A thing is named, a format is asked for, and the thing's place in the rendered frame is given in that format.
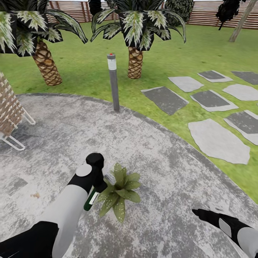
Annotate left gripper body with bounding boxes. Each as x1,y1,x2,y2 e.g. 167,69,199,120
93,174,108,193

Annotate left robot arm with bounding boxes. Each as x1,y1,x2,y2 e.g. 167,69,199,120
0,153,116,258

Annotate insectifuge atomizer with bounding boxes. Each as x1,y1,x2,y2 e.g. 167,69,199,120
83,188,99,211

